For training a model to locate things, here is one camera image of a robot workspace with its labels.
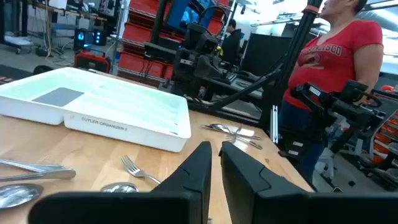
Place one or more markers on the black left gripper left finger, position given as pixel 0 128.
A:
pixel 186 199

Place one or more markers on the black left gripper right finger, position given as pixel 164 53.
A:
pixel 248 193

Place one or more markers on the silver fork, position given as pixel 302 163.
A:
pixel 237 132
pixel 133 169

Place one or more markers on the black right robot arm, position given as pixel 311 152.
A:
pixel 202 40

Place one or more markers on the person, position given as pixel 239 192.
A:
pixel 335 65
pixel 231 46

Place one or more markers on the blue monitor screen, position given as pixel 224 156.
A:
pixel 177 12

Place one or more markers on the black partition panel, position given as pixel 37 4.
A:
pixel 264 53

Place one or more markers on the white cutlery organizer tray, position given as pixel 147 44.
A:
pixel 149 137

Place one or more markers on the red storage bins shelf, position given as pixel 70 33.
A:
pixel 136 32
pixel 388 129

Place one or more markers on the red and black equipment case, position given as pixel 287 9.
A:
pixel 93 62

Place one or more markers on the black computer with blue lights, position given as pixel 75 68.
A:
pixel 90 37

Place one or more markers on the white metal bracket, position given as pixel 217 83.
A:
pixel 275 124

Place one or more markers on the black frame pole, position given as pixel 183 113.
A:
pixel 298 46

